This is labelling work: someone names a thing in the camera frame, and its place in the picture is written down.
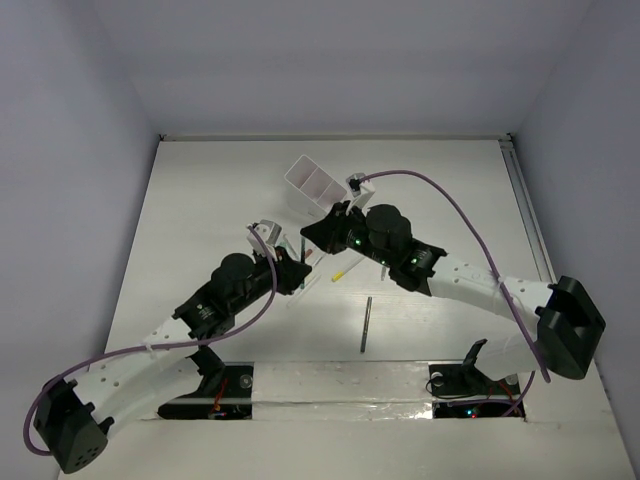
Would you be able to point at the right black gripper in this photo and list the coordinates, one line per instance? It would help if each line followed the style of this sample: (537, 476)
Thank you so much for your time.
(327, 235)

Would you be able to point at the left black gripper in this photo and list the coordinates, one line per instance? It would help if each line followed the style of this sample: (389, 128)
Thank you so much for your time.
(282, 273)

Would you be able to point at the green fineliner pen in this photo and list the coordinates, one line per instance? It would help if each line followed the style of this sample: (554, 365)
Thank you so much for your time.
(302, 257)

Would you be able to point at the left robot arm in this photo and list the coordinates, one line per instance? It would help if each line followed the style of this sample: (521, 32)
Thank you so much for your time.
(80, 410)

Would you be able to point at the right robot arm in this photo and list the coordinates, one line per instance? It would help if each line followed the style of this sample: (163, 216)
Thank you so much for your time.
(561, 326)

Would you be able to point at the white marker pen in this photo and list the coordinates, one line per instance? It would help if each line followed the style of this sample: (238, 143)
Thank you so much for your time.
(299, 295)

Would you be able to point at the peach tipped white marker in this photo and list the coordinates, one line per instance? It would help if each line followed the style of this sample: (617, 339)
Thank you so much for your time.
(290, 248)

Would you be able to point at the white three-compartment organizer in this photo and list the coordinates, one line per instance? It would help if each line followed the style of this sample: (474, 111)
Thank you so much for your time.
(310, 190)

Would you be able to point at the yellow capped white marker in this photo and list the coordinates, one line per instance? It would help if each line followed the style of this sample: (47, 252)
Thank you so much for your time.
(346, 269)

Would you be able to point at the black pen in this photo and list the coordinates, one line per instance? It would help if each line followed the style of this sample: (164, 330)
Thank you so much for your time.
(366, 323)

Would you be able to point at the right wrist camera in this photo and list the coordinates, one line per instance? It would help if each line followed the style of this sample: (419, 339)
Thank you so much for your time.
(362, 190)

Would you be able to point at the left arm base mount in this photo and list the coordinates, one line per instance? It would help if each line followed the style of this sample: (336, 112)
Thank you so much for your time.
(224, 392)

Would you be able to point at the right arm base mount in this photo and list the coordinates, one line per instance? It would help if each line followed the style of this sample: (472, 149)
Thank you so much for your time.
(461, 391)

